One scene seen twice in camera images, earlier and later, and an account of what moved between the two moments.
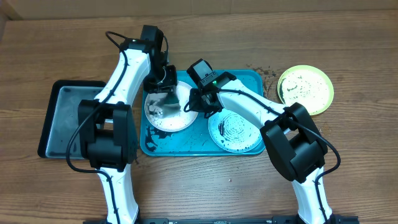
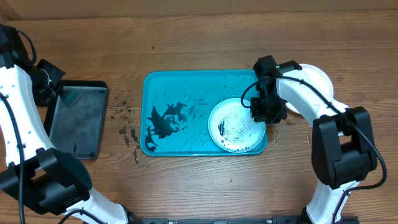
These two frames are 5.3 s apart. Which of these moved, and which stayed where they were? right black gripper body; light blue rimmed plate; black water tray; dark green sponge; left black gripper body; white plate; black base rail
Moved: white plate; left black gripper body; dark green sponge; right black gripper body
Stayed: black water tray; light blue rimmed plate; black base rail
